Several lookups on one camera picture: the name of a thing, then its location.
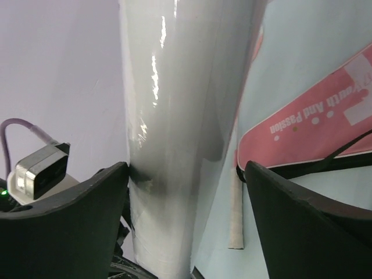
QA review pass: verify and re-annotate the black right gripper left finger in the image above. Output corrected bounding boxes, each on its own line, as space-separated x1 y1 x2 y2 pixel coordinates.
1 162 128 278

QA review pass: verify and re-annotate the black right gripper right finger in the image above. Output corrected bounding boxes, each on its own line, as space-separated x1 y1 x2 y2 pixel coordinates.
245 161 371 278

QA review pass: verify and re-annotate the white shuttlecock tube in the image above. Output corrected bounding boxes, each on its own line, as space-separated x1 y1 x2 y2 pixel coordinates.
119 0 267 278

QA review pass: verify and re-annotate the pink racket bag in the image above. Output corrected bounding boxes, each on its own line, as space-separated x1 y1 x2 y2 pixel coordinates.
235 46 371 181

